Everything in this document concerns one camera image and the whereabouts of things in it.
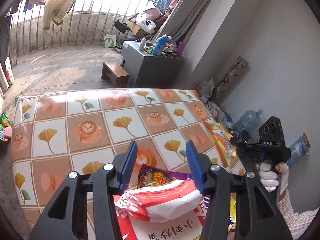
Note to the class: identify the black chair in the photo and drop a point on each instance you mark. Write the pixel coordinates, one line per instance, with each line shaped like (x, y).
(120, 26)

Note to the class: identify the white green paper bag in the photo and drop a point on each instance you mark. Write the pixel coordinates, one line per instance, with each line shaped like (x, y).
(110, 40)

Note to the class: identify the beige hanging towel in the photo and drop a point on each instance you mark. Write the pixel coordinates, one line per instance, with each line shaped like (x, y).
(58, 7)

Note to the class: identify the cardboard box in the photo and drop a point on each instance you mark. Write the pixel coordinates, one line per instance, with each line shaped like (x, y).
(137, 30)

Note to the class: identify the yellow snack packet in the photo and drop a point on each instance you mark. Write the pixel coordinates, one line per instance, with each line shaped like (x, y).
(221, 140)

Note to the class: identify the blue water jug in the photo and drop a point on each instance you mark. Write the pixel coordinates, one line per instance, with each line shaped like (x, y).
(247, 121)

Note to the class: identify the clutter of small containers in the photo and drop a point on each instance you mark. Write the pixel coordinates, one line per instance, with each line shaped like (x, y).
(171, 50)

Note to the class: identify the purple noodle snack packet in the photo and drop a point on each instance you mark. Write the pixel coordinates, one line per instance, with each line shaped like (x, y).
(155, 176)

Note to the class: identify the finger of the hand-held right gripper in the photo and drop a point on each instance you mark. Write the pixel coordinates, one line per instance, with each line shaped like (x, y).
(242, 139)
(250, 151)

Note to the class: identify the pink sponge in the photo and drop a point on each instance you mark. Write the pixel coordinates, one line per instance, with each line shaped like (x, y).
(8, 132)

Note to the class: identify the patterned rolled mat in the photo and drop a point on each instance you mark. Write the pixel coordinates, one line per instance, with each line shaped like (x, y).
(230, 80)

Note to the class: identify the beige curtain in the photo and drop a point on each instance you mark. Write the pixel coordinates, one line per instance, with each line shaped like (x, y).
(190, 12)

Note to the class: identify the leaf-and-coffee printed tablecloth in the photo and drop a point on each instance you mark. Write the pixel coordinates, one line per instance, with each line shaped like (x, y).
(87, 130)

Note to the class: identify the green snack packet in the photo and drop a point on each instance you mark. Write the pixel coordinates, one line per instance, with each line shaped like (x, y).
(5, 121)

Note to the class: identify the blue jug with cork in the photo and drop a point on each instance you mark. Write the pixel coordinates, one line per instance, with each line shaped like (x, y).
(298, 148)

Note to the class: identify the purple cup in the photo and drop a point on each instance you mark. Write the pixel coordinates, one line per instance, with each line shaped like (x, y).
(180, 48)

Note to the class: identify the red green printed bag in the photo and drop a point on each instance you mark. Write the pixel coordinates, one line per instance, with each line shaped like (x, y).
(9, 72)

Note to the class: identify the person's right forearm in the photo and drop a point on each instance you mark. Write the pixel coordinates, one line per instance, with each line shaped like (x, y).
(290, 212)

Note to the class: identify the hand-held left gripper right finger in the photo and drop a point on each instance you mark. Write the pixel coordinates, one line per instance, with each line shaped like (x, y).
(193, 170)

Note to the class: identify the blue detergent bottle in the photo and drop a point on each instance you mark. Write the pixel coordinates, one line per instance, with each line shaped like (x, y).
(158, 47)

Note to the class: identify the person's right hand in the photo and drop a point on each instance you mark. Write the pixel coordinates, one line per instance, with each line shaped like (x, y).
(267, 178)

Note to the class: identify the brown wooden stool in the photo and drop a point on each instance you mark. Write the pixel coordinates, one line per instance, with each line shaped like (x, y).
(115, 72)

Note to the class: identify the red white plastic bag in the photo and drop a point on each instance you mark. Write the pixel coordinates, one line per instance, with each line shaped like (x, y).
(162, 205)

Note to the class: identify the grey cabinet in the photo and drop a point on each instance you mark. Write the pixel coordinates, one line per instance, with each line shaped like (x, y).
(150, 67)

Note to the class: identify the small white bottle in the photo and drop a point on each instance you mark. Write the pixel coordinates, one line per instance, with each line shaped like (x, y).
(143, 44)

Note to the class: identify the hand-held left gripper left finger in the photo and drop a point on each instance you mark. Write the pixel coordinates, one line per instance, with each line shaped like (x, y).
(128, 165)

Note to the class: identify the metal railing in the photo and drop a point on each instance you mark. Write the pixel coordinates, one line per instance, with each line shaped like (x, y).
(87, 22)

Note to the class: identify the white red-print plastic bag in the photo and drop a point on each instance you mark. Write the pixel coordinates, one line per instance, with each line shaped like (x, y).
(205, 87)

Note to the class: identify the pile of brown clothes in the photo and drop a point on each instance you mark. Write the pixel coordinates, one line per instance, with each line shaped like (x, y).
(156, 15)

